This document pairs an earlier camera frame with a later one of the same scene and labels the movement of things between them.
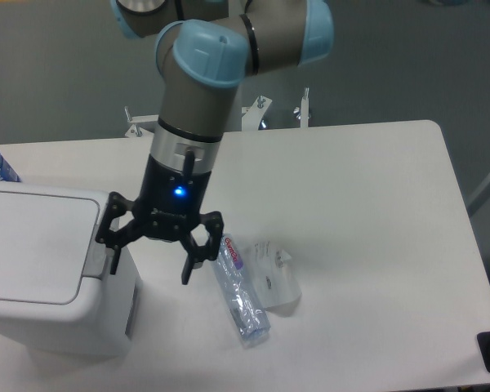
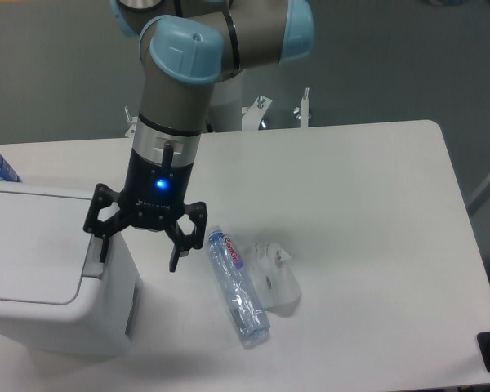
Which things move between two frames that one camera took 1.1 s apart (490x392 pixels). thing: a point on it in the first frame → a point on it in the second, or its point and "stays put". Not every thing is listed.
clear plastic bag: x=268 y=269 stays put
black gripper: x=167 y=207 → x=153 y=193
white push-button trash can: x=48 y=283 stays put
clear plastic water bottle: x=247 y=312 stays put
